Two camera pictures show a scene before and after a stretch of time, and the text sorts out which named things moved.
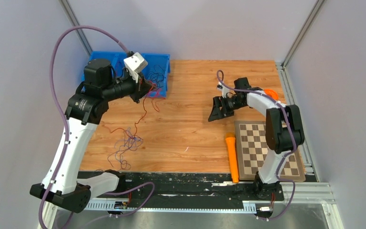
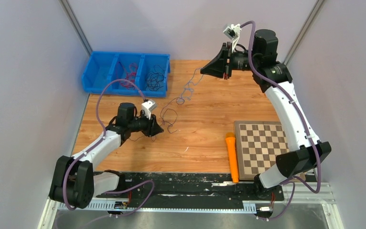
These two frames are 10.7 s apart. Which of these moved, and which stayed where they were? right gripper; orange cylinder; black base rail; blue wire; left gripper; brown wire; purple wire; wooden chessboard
Moved: right gripper; left gripper; blue wire; purple wire
Stayed: black base rail; wooden chessboard; brown wire; orange cylinder
